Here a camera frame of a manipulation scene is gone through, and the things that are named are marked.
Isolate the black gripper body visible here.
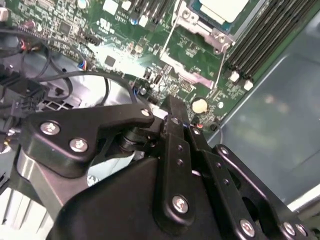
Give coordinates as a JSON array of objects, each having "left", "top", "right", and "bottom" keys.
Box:
[{"left": 48, "top": 157, "right": 319, "bottom": 240}]

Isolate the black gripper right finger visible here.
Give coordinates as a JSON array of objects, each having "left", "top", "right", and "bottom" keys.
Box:
[{"left": 185, "top": 123, "right": 317, "bottom": 240}]

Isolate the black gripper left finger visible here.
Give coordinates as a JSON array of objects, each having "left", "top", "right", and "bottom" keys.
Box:
[{"left": 15, "top": 95, "right": 198, "bottom": 231}]

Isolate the silver CPU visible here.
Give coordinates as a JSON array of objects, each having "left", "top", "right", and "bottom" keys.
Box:
[{"left": 192, "top": 0, "right": 261, "bottom": 35}]

